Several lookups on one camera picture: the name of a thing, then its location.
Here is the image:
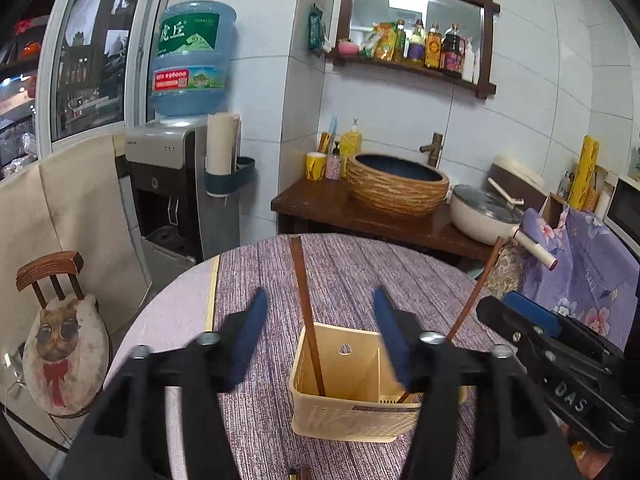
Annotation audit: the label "wooden framed mirror shelf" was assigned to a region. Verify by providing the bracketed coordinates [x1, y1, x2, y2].
[326, 0, 501, 97]

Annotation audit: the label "cream plastic utensil holder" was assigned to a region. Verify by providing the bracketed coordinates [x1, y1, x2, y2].
[288, 323, 468, 443]

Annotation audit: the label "brown wooden chopstick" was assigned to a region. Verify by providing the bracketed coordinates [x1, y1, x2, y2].
[288, 235, 327, 397]
[397, 236, 507, 405]

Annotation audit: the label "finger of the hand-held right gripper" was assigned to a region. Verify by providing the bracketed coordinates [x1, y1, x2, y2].
[502, 291, 626, 361]
[476, 296, 556, 361]

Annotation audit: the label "yellow cup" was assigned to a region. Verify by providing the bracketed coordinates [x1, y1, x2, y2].
[306, 151, 327, 181]

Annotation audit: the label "white framed glass door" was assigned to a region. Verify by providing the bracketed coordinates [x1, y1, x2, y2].
[37, 0, 181, 158]

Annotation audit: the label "yellow wrap roll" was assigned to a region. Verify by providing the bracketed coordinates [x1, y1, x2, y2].
[570, 135, 600, 211]

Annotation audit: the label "dark soy sauce bottle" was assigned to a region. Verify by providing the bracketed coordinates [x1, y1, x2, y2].
[442, 23, 466, 77]

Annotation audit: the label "woven pattern sink basin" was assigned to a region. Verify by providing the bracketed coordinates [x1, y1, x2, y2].
[346, 152, 451, 217]

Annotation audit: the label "blue water jug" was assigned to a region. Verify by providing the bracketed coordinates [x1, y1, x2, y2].
[147, 1, 238, 123]

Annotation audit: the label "toothbrushes in cup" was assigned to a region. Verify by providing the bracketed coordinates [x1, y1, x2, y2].
[319, 116, 338, 156]

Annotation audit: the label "white microwave oven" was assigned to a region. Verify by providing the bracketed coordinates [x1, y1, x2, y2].
[605, 175, 640, 261]

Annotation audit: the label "yellow food packet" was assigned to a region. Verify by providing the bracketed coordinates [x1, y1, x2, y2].
[360, 22, 406, 63]

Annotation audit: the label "brown wooden chair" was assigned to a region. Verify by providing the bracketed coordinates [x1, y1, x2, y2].
[2, 251, 113, 456]

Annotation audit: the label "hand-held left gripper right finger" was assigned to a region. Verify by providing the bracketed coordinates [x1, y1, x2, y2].
[372, 285, 583, 480]

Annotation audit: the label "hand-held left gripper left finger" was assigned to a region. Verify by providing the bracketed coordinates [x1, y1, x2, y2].
[59, 287, 271, 480]

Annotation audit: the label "yellow dish soap bottle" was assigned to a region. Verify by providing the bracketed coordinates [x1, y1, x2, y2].
[340, 117, 363, 161]

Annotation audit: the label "teal cup holder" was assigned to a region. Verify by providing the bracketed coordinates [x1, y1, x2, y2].
[204, 156, 257, 197]

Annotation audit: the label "purple label sauce bottle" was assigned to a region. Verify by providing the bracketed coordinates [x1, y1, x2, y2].
[407, 20, 427, 66]

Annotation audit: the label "grey water dispenser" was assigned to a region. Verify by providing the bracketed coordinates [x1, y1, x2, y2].
[124, 122, 241, 271]

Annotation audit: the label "bronze faucet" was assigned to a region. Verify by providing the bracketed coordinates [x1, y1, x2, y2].
[419, 132, 445, 168]

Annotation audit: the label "yellow label sauce bottle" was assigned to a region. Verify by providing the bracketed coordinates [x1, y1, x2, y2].
[425, 23, 443, 70]

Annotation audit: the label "purple floral cloth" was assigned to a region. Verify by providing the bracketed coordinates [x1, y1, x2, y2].
[482, 205, 640, 351]

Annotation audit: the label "cream pan with handle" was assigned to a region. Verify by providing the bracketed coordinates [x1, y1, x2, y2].
[450, 184, 557, 271]

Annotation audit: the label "dark wooden counter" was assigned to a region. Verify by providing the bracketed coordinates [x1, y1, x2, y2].
[271, 175, 501, 271]

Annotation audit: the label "green hanging packet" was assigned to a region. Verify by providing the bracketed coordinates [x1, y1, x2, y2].
[307, 4, 326, 51]

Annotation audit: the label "beige fabric cover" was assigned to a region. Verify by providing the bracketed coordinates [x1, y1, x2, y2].
[0, 132, 151, 341]

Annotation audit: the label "glass pan lid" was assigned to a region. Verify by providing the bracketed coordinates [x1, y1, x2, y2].
[452, 184, 523, 223]

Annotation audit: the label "white paper cup stack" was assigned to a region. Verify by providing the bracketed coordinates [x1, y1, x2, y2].
[206, 112, 241, 178]

